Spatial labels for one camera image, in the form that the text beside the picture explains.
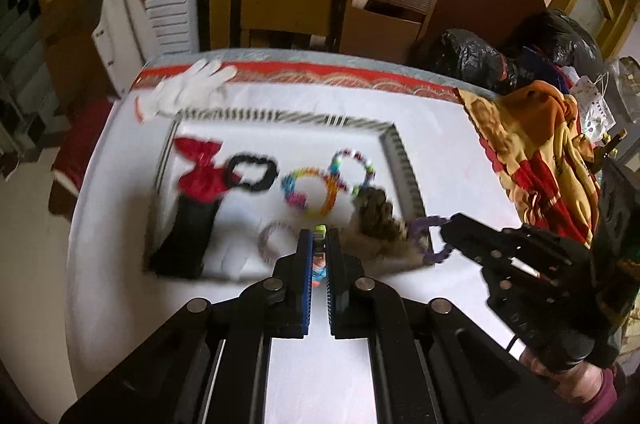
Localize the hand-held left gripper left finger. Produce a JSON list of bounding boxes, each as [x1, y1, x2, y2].
[[60, 228, 315, 424]]

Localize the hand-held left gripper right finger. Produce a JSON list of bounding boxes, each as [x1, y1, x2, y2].
[[326, 228, 566, 424]]

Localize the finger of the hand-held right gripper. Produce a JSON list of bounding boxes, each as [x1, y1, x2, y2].
[[450, 213, 503, 246], [440, 224, 498, 263]]

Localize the small neon bead bracelet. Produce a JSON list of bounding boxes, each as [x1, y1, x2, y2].
[[312, 224, 331, 289]]

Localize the purple bead bracelet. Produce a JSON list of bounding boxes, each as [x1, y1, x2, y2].
[[410, 215, 455, 265]]

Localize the sparkly coil hair tie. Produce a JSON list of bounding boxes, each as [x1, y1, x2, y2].
[[259, 220, 301, 263]]

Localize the light blue plush heart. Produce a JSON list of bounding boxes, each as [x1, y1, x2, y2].
[[206, 231, 267, 274]]

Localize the rainbow translucent bead bracelet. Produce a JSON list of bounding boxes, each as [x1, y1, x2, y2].
[[282, 167, 347, 218]]

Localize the striped shallow box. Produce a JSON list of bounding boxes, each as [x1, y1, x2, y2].
[[142, 107, 428, 281]]

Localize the black scrunchie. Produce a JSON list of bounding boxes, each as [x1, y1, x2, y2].
[[223, 153, 279, 194]]

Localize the multicoloured round bead bracelet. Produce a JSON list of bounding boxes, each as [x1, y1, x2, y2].
[[330, 149, 376, 196]]

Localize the red satin bow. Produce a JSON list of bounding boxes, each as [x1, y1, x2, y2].
[[174, 137, 229, 203]]

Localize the person's right forearm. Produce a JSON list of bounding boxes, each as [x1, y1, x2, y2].
[[582, 364, 629, 424]]

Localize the person's right hand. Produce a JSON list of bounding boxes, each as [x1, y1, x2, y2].
[[520, 346, 607, 406]]

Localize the beige fabric bow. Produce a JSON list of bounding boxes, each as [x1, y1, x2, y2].
[[340, 214, 423, 266]]

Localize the brown fabric flower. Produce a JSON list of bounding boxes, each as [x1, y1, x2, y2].
[[356, 187, 396, 235]]

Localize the orange patterned blanket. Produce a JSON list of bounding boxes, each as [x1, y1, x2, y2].
[[455, 80, 603, 246]]

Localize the black folded cloth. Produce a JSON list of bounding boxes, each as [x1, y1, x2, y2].
[[149, 197, 221, 279]]

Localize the white dotted paper bag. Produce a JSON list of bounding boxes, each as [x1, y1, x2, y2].
[[570, 74, 617, 141]]

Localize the black plastic bag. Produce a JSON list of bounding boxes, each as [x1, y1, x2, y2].
[[410, 28, 521, 95], [505, 9, 606, 80]]

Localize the white glove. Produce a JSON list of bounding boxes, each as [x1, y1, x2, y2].
[[135, 58, 238, 125]]

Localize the wooden chair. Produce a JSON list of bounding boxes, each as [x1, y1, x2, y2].
[[332, 0, 438, 55]]

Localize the red cushioned stool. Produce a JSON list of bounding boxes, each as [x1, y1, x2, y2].
[[50, 99, 118, 220]]

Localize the white jacket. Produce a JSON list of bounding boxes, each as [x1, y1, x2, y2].
[[92, 0, 151, 98]]

